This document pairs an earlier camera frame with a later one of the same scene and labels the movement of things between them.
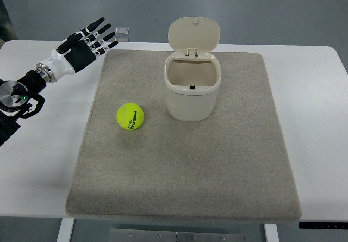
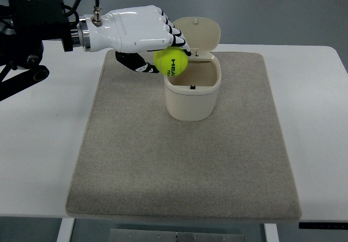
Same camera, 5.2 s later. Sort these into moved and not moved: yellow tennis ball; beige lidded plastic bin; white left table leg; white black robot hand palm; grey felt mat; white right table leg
Moved: yellow tennis ball; white black robot hand palm
Not moved: beige lidded plastic bin; white right table leg; white left table leg; grey felt mat
